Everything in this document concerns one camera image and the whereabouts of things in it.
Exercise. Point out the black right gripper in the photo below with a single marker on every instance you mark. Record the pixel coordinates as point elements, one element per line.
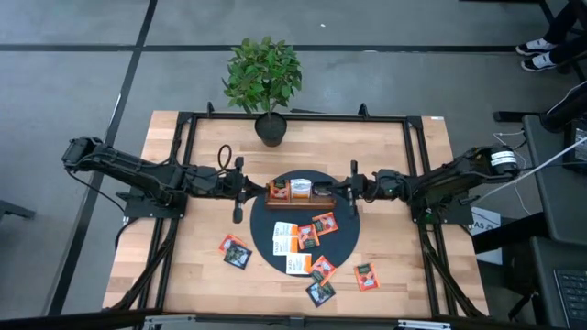
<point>380,185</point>

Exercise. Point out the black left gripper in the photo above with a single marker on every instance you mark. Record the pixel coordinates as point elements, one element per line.
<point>211,181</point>

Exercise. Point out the black tea packet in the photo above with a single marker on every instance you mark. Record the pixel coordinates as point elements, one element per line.
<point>320,293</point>
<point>321,189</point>
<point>237,256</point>

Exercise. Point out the white and orange tea packet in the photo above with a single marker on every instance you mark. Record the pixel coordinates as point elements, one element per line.
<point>297,264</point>
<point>300,188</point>
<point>284,245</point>
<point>284,229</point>

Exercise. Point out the wooden three-compartment tray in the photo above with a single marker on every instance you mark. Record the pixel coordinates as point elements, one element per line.
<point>298,205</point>

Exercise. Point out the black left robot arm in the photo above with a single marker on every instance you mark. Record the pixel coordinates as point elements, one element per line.
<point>137,167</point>

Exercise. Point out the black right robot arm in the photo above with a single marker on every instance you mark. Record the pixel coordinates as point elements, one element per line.
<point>456,173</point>

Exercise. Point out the round dark woven placemat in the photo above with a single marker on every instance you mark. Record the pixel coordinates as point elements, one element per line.
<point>341,247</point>

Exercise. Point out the green potted plant black pot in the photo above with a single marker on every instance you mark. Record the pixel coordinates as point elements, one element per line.
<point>263,73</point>

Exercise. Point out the white paper sheet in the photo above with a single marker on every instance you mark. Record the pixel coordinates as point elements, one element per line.
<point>486,220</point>

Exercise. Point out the black desk beam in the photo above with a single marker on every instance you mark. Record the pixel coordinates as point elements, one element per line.
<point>509,234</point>

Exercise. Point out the dark grey desk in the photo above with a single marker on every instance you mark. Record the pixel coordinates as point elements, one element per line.
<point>550,206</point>
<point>543,284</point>

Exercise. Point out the black chair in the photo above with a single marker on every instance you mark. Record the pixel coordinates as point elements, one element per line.
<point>564,114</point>

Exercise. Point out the black device with label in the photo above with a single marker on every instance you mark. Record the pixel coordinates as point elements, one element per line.
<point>579,156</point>

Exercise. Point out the black furniture leg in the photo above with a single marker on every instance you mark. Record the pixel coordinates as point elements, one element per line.
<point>14,208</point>

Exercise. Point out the person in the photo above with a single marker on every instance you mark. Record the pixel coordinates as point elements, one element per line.
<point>536,47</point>

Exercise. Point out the black keyboard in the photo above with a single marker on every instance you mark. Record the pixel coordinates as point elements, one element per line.
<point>573,293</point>

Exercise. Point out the black frame knob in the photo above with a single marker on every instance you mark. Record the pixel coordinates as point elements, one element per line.
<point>363,110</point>
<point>209,110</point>

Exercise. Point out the black aluminium rig frame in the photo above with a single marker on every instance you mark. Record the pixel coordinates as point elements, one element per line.
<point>298,116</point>

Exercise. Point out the silver metal bracket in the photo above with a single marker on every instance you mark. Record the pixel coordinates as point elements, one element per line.
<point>172,320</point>
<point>424,325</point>

